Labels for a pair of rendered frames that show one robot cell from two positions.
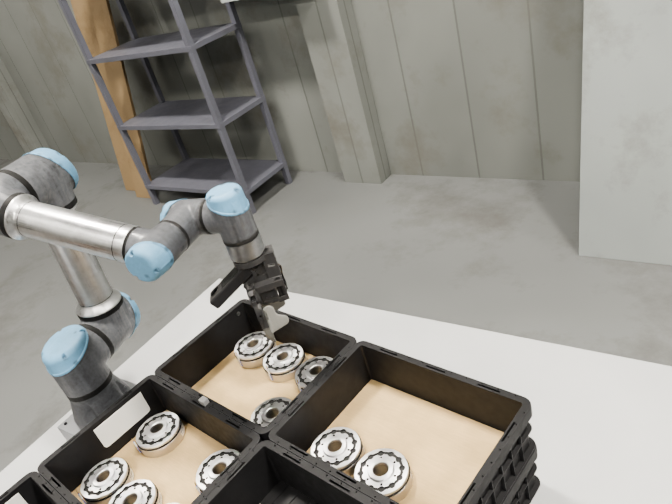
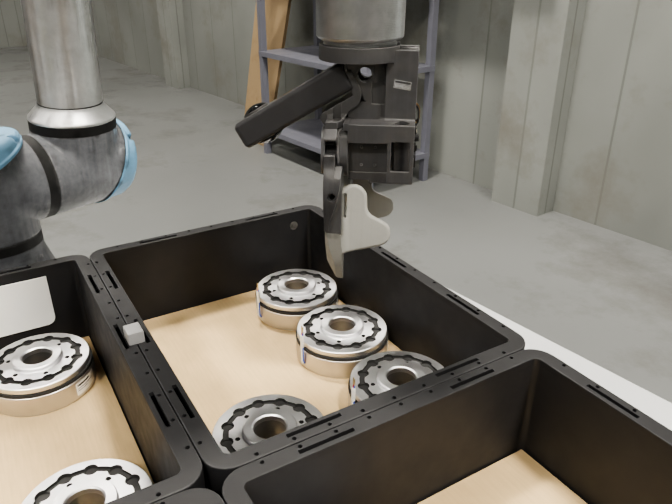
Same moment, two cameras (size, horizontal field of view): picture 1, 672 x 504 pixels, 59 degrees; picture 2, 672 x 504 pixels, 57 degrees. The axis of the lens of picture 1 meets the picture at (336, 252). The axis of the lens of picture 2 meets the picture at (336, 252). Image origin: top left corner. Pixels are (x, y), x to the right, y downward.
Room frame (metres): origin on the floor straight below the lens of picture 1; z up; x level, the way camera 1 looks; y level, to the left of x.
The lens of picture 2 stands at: (0.55, 0.10, 1.24)
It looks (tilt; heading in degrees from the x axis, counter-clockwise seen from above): 26 degrees down; 10
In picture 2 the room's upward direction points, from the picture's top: straight up
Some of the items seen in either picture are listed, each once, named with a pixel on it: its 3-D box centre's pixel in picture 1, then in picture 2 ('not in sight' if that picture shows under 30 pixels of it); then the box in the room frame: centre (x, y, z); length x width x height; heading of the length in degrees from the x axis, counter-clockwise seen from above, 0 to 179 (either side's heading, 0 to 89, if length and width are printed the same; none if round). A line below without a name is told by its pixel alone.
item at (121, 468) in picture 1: (104, 478); not in sight; (0.92, 0.60, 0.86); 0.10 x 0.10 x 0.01
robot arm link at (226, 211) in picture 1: (230, 213); not in sight; (1.10, 0.18, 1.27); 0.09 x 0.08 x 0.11; 61
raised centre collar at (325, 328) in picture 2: (282, 356); (342, 325); (1.13, 0.19, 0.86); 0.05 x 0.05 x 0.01
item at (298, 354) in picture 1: (283, 357); (342, 329); (1.13, 0.19, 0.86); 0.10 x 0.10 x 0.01
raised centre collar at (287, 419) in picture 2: (272, 413); (269, 428); (0.95, 0.23, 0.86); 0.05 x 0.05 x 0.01
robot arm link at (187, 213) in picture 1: (187, 221); not in sight; (1.13, 0.27, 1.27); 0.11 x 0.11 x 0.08; 61
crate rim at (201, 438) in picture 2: (253, 359); (281, 301); (1.08, 0.25, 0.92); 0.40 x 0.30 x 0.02; 41
